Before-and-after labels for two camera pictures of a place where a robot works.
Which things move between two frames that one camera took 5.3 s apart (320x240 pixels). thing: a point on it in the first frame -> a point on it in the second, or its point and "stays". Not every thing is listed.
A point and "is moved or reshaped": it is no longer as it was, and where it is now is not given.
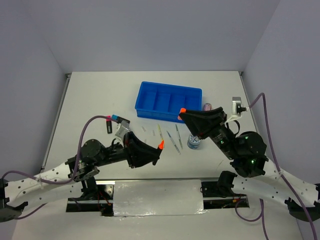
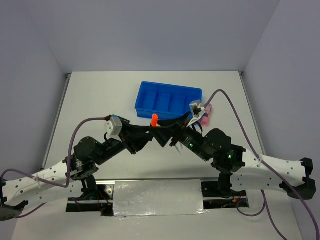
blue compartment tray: (164, 101) stays
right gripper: (209, 120) -> (181, 124)
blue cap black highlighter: (116, 118) stays
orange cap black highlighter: (161, 145) is moved or reshaped
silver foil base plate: (158, 197) stays
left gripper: (138, 153) -> (134, 137)
